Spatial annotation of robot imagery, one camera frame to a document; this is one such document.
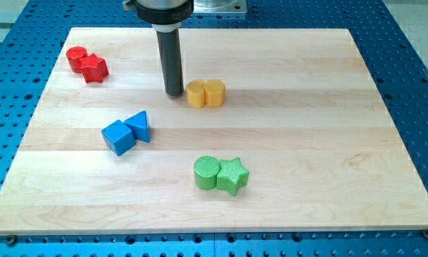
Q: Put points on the black robot end effector flange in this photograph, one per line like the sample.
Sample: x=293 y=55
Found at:
x=165 y=16

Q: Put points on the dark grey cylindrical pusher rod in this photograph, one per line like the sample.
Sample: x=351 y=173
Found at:
x=170 y=58

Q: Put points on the yellow heart-shaped block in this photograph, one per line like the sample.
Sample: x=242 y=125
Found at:
x=195 y=93

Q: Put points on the yellow hexagon block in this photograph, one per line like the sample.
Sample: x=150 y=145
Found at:
x=214 y=93

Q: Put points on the red star block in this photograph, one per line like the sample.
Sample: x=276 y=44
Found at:
x=94 y=69

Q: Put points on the blue triangle block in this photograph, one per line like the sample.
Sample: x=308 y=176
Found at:
x=138 y=124

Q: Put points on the red cylinder block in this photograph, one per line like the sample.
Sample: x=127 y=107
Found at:
x=74 y=56

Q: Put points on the blue cube block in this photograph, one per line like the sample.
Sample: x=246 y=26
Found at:
x=118 y=137

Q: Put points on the green cylinder block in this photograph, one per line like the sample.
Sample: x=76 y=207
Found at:
x=206 y=169

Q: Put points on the green star block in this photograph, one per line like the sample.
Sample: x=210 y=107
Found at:
x=232 y=176

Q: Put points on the blue perforated table plate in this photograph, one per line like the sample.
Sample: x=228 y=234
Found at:
x=30 y=50

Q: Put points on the light wooden board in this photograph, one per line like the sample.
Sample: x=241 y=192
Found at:
x=301 y=112

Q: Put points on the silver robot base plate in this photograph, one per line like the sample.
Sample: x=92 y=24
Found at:
x=220 y=6

